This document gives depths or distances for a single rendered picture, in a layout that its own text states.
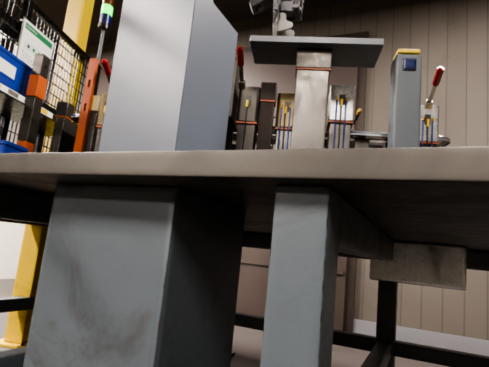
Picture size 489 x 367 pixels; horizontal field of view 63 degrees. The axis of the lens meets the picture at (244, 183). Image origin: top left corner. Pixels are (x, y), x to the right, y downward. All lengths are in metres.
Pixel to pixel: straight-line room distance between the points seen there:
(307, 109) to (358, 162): 0.65
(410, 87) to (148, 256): 0.83
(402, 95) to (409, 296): 2.34
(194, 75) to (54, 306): 0.53
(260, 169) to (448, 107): 3.10
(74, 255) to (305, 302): 0.47
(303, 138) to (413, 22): 2.90
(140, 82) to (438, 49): 3.14
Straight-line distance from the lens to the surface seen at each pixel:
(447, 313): 3.36
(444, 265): 1.69
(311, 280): 0.54
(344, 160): 0.51
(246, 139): 1.26
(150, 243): 0.72
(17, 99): 1.64
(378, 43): 1.20
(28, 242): 2.29
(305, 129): 1.12
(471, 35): 3.84
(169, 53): 0.88
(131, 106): 0.89
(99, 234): 0.79
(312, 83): 1.17
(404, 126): 1.16
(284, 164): 0.52
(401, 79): 1.21
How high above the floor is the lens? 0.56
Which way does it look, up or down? 9 degrees up
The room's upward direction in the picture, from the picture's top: 6 degrees clockwise
